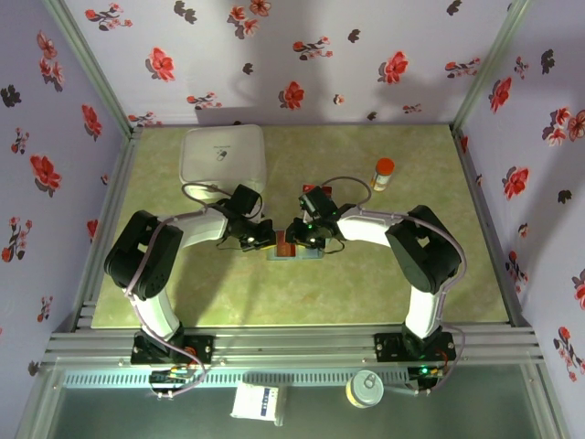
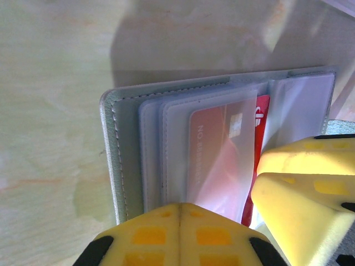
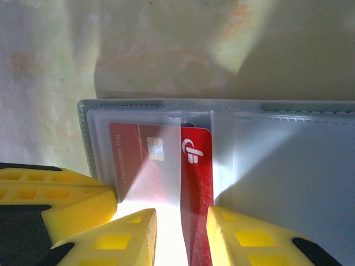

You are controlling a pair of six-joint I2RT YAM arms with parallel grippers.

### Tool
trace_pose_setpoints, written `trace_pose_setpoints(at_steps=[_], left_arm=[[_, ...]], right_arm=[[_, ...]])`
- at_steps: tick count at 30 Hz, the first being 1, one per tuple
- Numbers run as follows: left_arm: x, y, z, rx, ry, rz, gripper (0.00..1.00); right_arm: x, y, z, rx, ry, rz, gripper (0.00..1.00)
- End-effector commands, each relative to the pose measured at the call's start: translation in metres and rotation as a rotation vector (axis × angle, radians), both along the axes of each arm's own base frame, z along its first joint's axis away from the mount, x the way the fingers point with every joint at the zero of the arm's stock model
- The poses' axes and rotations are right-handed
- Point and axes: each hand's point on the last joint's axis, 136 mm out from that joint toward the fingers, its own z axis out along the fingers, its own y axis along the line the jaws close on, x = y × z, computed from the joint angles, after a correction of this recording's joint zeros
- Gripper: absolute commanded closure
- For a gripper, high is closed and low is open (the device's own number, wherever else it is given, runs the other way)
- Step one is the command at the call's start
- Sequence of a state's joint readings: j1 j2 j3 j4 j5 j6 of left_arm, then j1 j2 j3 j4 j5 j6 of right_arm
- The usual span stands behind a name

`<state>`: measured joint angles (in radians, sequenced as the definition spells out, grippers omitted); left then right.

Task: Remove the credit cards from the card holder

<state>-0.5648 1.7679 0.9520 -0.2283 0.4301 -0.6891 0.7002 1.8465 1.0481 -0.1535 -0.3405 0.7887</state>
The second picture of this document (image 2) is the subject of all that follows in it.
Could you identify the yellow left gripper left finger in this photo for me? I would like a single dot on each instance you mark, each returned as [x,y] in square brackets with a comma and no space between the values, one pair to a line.
[149,238]

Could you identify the red credit card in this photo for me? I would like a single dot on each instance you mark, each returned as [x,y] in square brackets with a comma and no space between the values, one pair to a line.
[216,138]

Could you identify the grey-green card holder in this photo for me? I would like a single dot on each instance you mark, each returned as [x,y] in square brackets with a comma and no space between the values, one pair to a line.
[124,138]

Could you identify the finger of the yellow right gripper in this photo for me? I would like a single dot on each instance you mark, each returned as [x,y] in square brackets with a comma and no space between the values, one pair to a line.
[294,216]
[305,158]

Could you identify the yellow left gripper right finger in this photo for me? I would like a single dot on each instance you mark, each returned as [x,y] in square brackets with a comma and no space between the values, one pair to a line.
[213,238]

